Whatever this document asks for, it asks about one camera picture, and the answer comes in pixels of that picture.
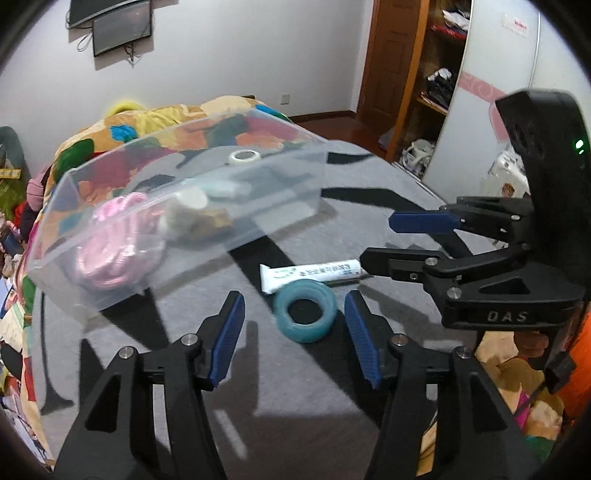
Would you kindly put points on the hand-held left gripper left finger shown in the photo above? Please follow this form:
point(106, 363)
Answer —
point(228, 337)

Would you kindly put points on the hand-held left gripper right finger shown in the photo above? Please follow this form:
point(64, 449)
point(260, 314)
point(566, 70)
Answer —
point(362, 341)

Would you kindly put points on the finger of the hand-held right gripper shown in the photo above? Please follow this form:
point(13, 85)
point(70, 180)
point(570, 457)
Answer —
point(397, 262)
point(420, 222)

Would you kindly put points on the teal tape roll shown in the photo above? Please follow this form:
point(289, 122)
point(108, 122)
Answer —
point(282, 324)

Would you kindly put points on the white ointment tube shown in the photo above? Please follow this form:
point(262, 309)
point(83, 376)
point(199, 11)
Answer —
point(314, 273)

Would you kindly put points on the clear plastic storage box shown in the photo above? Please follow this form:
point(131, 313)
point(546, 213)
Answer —
point(263, 217)

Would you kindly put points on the white printed bag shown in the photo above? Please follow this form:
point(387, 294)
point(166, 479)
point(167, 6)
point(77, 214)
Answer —
point(505, 177)

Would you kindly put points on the brown crumpled item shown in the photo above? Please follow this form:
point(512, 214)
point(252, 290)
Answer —
point(210, 225)

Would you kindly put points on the wooden wardrobe shelf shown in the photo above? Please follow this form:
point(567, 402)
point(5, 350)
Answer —
point(415, 92)

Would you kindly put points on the dark folded clothes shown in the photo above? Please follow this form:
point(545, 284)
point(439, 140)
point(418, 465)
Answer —
point(438, 85)

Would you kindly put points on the white round lid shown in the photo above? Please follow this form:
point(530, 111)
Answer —
point(193, 200)

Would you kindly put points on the cream plush fabric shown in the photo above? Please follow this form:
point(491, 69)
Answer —
point(508, 383)

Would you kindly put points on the white sliding wardrobe door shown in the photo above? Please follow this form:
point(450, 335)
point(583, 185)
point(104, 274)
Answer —
point(494, 60)

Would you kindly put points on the wooden door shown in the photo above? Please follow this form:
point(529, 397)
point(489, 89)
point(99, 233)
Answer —
point(385, 60)

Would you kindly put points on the white tape roll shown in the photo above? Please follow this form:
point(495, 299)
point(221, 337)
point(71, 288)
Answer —
point(235, 159)

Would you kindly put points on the red clothes pile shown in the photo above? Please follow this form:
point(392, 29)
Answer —
point(450, 25)

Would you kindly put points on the colourful patchwork quilt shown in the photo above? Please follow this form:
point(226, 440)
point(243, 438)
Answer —
point(138, 121)

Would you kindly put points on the pink knitted hat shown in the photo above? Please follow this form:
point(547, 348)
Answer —
point(37, 187)

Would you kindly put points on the yellow plush toy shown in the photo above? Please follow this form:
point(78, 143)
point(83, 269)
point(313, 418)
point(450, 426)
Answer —
point(124, 107)

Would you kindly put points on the wall socket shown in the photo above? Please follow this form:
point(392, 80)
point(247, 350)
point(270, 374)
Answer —
point(285, 99)

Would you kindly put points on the flat wall monitor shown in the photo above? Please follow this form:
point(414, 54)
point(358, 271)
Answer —
point(122, 30)

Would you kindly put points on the curved wall monitor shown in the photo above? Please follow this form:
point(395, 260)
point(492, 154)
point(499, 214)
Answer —
point(83, 11)

